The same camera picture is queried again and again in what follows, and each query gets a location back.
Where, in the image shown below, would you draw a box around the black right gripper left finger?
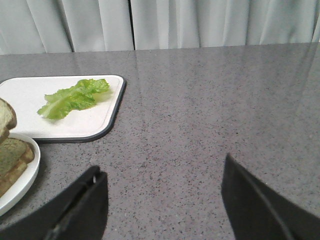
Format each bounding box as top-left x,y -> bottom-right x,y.
0,166 -> 109,240

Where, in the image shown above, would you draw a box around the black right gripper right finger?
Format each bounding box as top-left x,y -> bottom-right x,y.
221,154 -> 320,240

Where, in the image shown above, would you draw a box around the green lettuce leaf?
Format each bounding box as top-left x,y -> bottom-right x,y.
37,78 -> 110,120

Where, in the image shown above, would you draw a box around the toasted bread slice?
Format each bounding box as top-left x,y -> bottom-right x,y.
0,138 -> 35,197
0,98 -> 17,143

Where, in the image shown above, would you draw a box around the white round plate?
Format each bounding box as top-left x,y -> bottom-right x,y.
0,133 -> 41,216

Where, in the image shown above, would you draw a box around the white cutting board black rim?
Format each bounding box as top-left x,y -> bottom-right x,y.
0,75 -> 126,143

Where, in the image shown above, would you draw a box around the white curtain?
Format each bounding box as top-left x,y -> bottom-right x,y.
0,0 -> 320,55

